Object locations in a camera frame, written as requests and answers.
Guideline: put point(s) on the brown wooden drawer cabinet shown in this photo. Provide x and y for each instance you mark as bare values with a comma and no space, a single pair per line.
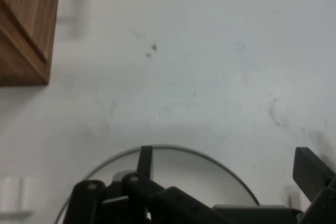
23,24

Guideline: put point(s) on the white bowl with black rim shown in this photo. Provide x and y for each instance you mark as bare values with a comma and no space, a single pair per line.
183,176

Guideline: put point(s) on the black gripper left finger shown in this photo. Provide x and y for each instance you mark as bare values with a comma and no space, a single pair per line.
126,203

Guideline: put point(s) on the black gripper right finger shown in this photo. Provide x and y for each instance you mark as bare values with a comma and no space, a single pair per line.
312,174

